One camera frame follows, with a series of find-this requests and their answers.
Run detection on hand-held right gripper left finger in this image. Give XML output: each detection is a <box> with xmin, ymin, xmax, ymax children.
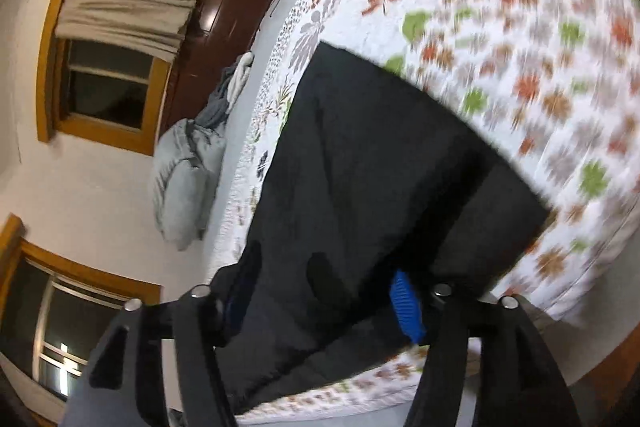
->
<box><xmin>62</xmin><ymin>284</ymin><xmax>242</xmax><ymax>427</ymax></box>

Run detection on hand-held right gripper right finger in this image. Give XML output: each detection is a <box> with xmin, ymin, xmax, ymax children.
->
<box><xmin>389</xmin><ymin>270</ymin><xmax>583</xmax><ymax>427</ymax></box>

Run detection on black pants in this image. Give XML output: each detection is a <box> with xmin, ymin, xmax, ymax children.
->
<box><xmin>207</xmin><ymin>42</ymin><xmax>551</xmax><ymax>415</ymax></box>

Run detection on grey folded duvet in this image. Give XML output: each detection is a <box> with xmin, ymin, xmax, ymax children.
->
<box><xmin>152</xmin><ymin>117</ymin><xmax>226</xmax><ymax>252</ymax></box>

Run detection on bed with grey sheet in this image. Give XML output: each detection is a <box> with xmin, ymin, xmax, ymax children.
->
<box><xmin>207</xmin><ymin>0</ymin><xmax>640</xmax><ymax>427</ymax></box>

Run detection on dark grey clothing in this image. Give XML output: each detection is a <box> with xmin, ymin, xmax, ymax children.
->
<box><xmin>192</xmin><ymin>62</ymin><xmax>241</xmax><ymax>130</ymax></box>

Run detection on wooden framed window with curtain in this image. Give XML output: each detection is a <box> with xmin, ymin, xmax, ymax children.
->
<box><xmin>36</xmin><ymin>0</ymin><xmax>171</xmax><ymax>158</ymax></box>

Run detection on white cloth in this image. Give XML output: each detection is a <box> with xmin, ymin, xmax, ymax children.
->
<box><xmin>227</xmin><ymin>52</ymin><xmax>256</xmax><ymax>104</ymax></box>

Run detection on white floral quilt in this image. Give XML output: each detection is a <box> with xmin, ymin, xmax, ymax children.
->
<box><xmin>210</xmin><ymin>0</ymin><xmax>640</xmax><ymax>425</ymax></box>

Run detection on dark wooden headboard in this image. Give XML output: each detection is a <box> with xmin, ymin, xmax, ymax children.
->
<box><xmin>160</xmin><ymin>0</ymin><xmax>281</xmax><ymax>142</ymax></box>

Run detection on beige curtain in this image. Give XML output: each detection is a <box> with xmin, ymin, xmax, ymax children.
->
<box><xmin>55</xmin><ymin>0</ymin><xmax>201</xmax><ymax>58</ymax></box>

